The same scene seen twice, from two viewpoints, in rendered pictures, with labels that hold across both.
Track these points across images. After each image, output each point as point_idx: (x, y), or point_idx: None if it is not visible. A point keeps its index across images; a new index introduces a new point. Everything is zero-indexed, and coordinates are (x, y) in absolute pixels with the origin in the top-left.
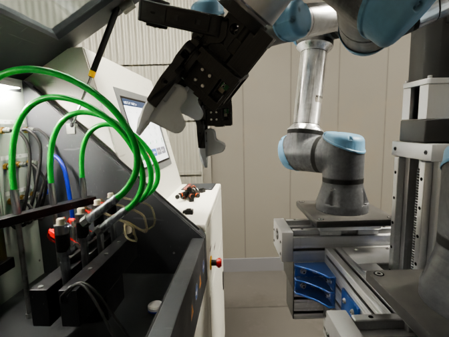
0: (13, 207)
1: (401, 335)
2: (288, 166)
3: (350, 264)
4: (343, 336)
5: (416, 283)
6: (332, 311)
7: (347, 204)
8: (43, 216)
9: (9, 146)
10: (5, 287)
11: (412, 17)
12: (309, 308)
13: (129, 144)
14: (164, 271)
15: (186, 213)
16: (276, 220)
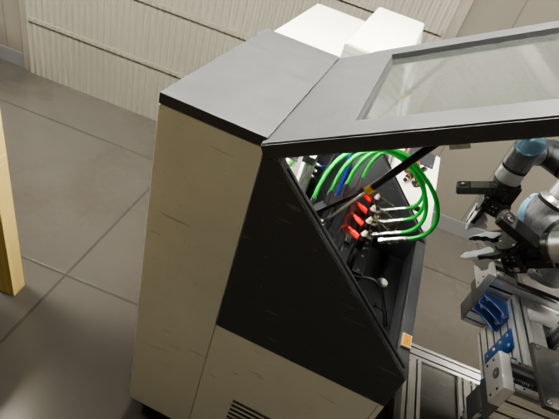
0: (327, 200)
1: (529, 377)
2: (521, 221)
3: (524, 317)
4: (502, 367)
5: (553, 361)
6: (502, 352)
7: (549, 278)
8: (336, 205)
9: (343, 167)
10: None
11: None
12: (477, 319)
13: (425, 202)
14: (383, 250)
15: (414, 209)
16: None
